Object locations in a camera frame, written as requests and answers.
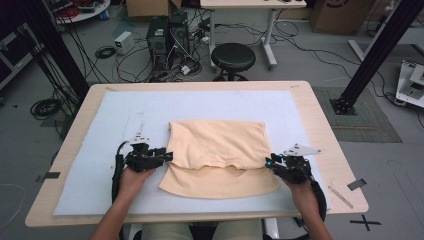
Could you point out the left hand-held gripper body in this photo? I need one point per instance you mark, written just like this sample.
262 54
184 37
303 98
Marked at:
143 158

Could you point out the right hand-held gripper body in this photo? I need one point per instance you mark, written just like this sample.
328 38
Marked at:
295 165

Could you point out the pale yellow t-shirt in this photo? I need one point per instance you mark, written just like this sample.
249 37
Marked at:
216 146

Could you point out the person's left hand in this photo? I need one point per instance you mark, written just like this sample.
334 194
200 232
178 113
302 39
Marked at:
133 183

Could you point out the person's right hand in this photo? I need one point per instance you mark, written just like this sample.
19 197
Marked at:
301 196

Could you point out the thin wooden stick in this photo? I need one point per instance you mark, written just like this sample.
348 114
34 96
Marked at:
340 197

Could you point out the white felt mat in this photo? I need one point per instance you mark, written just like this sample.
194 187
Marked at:
206 106

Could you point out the black tape strip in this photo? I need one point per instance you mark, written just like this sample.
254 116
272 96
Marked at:
356 184
50 175

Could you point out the person's beige pants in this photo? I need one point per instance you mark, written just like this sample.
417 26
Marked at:
166 231

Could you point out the grey floor mat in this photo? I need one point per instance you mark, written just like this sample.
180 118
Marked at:
370 113

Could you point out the black tape cross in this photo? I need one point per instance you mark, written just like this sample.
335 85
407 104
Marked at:
365 222

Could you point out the black round stool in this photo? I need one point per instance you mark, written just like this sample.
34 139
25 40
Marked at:
233 56

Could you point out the black computer tower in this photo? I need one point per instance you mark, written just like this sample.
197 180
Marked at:
158 40

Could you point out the white box device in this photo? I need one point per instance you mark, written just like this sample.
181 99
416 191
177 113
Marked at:
124 41

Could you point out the black metal stand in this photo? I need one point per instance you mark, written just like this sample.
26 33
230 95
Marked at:
56 43
376 50

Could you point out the white machine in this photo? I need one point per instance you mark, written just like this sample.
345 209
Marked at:
411 83

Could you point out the white desk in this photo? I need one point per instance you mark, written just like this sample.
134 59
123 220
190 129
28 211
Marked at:
253 3

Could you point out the round white table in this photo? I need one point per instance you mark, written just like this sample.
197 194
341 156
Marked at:
83 15

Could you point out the large cardboard box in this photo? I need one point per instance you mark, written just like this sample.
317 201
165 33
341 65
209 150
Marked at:
340 15

